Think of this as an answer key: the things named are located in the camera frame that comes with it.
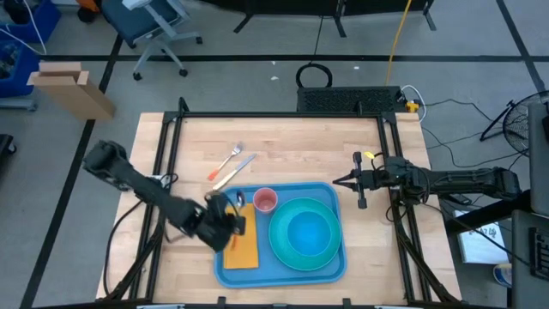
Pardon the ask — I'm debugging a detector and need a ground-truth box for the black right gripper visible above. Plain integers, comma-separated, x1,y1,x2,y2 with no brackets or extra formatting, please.
332,151,389,210

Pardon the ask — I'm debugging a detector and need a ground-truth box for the silver spoon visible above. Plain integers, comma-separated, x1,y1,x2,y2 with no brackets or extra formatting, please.
230,190,247,252

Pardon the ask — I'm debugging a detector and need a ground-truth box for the yellow cloth napkin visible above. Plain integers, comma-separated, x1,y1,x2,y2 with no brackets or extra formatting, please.
223,203,260,270

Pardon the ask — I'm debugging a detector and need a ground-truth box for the pink plastic cup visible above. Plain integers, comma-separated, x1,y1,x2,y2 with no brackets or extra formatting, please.
252,187,279,215

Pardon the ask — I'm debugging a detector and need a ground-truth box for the green plastic plate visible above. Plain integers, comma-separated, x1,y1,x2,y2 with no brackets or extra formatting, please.
268,197,343,271

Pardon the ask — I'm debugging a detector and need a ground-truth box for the orange-handled silver fork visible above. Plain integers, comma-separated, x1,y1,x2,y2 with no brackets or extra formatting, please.
208,142,244,181

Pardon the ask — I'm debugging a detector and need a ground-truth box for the blue ribbed bowl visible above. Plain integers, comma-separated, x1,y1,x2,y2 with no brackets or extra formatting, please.
286,210,333,258

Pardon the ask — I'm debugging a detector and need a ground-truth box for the blue plastic tray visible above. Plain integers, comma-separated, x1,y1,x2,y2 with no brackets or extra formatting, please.
213,182,347,288

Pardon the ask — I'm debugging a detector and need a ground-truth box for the black vented computer case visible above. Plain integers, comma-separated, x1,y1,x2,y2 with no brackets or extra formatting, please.
296,85,407,115

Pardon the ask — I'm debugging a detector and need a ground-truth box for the black power adapter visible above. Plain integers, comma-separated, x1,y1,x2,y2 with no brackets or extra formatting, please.
445,192,474,206

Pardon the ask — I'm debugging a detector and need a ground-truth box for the white flat box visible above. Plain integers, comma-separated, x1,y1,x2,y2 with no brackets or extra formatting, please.
454,209,511,265

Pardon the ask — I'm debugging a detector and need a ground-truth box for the black floor fan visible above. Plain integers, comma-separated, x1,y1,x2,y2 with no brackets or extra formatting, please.
479,89,549,156

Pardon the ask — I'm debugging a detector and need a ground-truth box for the white blue paper cup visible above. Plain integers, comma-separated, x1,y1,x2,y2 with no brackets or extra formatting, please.
492,262,514,289

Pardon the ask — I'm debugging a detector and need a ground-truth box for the black partition panel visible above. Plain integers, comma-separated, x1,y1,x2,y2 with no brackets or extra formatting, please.
201,0,438,39

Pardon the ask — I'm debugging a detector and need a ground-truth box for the grey monitor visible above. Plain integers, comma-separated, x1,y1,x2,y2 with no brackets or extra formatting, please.
528,101,549,218

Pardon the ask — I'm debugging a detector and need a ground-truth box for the long open cardboard box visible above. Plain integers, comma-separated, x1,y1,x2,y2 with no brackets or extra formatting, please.
27,61,117,121

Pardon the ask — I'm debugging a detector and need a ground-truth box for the grey blue office chair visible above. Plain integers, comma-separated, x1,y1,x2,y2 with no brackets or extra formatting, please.
101,0,204,82

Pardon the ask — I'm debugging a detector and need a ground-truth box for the orange black tool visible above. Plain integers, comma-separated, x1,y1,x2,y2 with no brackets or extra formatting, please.
76,0,103,23

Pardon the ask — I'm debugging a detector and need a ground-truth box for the blue plastic bin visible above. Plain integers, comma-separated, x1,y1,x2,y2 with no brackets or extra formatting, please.
0,40,42,98
0,0,62,44

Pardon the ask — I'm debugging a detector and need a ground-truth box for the yellow-handled table knife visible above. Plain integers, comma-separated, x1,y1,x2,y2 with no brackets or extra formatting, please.
211,153,257,192

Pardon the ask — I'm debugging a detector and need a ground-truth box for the black aluminium table frame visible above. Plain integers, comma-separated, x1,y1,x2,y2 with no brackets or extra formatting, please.
96,96,463,309

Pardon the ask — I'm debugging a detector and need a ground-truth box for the white power cable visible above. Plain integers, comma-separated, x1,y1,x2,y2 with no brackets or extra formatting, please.
401,84,428,124

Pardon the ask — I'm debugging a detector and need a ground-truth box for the coiled black cable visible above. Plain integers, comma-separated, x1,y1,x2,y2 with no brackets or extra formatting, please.
294,15,335,90

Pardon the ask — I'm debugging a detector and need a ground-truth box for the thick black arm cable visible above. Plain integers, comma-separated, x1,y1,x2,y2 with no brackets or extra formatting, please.
102,197,145,297

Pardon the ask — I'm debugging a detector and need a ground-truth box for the yellow power cable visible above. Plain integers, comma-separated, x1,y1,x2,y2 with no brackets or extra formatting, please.
384,0,413,87

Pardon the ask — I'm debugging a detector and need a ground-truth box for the thin white cable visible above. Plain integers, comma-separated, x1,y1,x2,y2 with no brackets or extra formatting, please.
0,0,47,56

